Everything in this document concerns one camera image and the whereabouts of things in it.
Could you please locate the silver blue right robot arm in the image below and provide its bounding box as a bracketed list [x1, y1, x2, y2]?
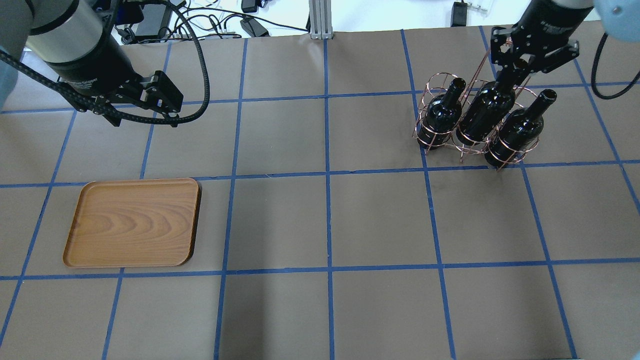
[490, 0, 640, 73]

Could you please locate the dark wine bottle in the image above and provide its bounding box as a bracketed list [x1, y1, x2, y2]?
[484, 89, 558, 169]
[455, 59, 528, 147]
[416, 77, 467, 151]

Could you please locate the aluminium frame post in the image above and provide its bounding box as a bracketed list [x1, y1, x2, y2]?
[308, 0, 334, 40]

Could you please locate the wooden tray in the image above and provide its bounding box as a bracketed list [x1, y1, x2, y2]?
[62, 177, 202, 269]

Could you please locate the black power adapter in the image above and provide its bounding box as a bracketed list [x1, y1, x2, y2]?
[450, 0, 469, 28]

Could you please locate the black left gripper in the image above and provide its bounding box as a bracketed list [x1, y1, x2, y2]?
[55, 70, 185, 128]

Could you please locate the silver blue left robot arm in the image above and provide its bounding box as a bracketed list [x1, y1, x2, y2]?
[1, 0, 183, 127]

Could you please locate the copper wire bottle basket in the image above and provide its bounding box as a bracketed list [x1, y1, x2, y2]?
[413, 50, 556, 170]

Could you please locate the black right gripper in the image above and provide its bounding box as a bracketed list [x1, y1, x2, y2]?
[489, 19, 581, 76]

